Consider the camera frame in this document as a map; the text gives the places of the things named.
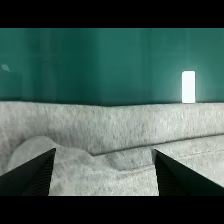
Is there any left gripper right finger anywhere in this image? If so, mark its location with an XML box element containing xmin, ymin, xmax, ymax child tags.
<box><xmin>151</xmin><ymin>148</ymin><xmax>224</xmax><ymax>197</ymax></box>

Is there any grey garment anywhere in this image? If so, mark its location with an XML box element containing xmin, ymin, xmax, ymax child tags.
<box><xmin>0</xmin><ymin>100</ymin><xmax>224</xmax><ymax>197</ymax></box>

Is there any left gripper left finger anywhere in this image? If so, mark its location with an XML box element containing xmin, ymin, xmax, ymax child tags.
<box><xmin>0</xmin><ymin>147</ymin><xmax>57</xmax><ymax>197</ymax></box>

